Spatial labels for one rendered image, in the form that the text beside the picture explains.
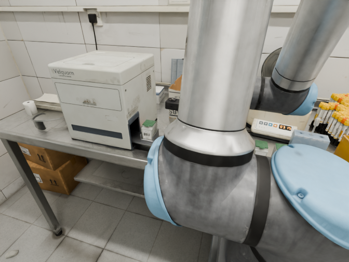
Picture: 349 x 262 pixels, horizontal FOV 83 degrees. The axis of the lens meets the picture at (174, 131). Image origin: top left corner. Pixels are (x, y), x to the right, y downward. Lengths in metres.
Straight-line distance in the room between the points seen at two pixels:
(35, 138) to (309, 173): 0.94
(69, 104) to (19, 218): 1.32
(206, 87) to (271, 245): 0.19
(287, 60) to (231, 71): 0.22
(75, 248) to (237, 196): 1.46
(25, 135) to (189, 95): 0.90
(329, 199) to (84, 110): 0.71
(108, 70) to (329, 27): 0.53
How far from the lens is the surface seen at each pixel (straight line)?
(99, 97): 0.71
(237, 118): 0.22
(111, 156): 0.77
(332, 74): 1.28
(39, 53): 1.82
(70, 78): 0.76
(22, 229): 1.90
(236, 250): 0.38
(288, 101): 0.46
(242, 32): 0.21
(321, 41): 0.39
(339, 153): 0.87
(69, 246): 1.66
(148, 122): 0.71
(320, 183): 0.25
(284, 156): 0.26
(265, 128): 0.89
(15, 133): 1.09
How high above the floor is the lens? 1.33
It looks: 32 degrees down
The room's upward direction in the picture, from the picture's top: straight up
